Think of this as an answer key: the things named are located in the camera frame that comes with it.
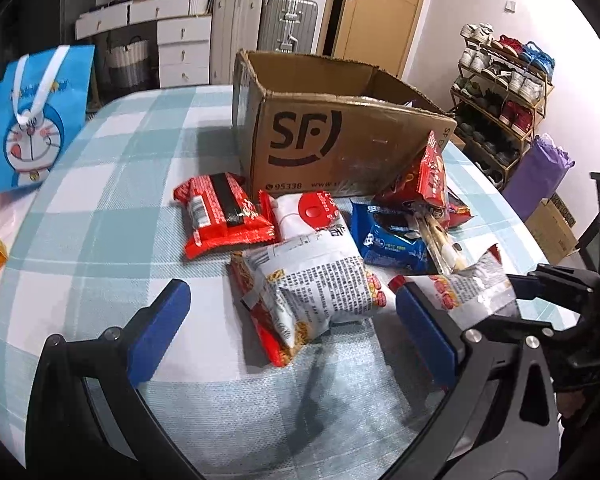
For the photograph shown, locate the white desk with drawers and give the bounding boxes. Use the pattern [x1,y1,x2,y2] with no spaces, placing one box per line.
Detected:
[75,0,213,88]

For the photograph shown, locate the small cardboard box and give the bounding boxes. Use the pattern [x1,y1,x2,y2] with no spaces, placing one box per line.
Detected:
[525,197,581,266]

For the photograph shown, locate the striped laundry basket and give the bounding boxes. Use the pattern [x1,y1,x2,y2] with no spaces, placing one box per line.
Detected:
[105,37,151,86]

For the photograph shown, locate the purple bag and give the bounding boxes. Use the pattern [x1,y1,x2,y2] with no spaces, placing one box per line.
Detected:
[502,134,576,221]

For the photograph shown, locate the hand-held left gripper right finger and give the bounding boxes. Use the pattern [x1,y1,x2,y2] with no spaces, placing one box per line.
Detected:
[394,281,563,421]

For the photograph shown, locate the red cone snack packet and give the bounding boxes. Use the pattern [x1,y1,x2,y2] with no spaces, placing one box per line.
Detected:
[372,130,473,231]

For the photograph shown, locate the blue cartoon bag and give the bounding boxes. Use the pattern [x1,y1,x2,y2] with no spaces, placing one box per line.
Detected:
[0,44,96,193]

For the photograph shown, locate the rows of racked shoes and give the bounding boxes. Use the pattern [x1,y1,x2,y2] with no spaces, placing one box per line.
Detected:
[452,22,556,183]

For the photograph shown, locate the silver and red snack packet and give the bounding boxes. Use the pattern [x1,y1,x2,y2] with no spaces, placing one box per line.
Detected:
[389,244,521,331]

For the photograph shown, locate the white packet with red circle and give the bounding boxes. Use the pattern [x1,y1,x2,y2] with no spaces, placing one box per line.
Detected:
[270,191,353,246]

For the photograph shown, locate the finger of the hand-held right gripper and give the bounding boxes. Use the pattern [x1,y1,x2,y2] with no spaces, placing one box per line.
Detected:
[480,311,578,342]
[507,264,600,311]

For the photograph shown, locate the silver suitcase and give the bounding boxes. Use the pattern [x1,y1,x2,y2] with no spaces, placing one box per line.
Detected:
[257,0,320,55]

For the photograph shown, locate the shoe rack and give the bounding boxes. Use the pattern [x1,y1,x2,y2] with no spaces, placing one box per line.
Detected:
[450,22,556,188]

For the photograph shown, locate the large silver snack packet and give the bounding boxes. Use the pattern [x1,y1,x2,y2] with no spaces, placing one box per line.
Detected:
[230,232,398,368]

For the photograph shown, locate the white suitcase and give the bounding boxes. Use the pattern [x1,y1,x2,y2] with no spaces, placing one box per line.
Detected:
[211,0,263,86]

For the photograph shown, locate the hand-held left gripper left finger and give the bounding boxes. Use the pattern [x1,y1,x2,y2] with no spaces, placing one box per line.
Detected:
[27,278,192,411]

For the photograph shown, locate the red packet with black stripe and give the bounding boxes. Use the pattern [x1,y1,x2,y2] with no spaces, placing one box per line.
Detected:
[173,172,279,261]

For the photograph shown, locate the wooden door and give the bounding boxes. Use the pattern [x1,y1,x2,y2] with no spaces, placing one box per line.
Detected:
[330,0,433,78]

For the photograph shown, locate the brown cardboard box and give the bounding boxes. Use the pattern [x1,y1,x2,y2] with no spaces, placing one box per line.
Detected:
[231,50,458,198]

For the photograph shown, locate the clear biscuit packet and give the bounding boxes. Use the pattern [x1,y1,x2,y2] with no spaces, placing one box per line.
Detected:
[415,210,468,276]

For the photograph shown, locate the checked tablecloth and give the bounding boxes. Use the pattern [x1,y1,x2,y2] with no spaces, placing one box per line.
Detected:
[0,85,596,480]

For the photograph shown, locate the blue cookie packet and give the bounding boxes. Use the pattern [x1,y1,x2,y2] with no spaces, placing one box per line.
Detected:
[350,200,431,273]

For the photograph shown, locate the person's right hand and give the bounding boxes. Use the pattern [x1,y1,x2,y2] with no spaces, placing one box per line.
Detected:
[556,389,600,432]

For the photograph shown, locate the black cabinet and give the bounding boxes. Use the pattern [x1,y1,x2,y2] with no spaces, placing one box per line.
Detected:
[0,0,101,111]

